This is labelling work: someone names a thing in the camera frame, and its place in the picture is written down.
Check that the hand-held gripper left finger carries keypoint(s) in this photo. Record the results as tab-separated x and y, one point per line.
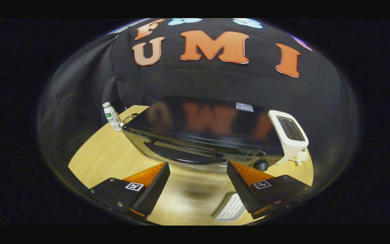
154	189

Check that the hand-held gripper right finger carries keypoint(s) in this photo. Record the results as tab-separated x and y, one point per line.
240	189

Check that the black toaster oven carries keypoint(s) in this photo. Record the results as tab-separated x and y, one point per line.
198	122

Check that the white slot toaster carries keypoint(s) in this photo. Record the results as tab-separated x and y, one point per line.
289	145

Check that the white ribbed tray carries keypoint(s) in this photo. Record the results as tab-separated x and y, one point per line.
230	210

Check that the white bottle with green label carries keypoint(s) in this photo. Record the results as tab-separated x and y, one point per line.
112	117

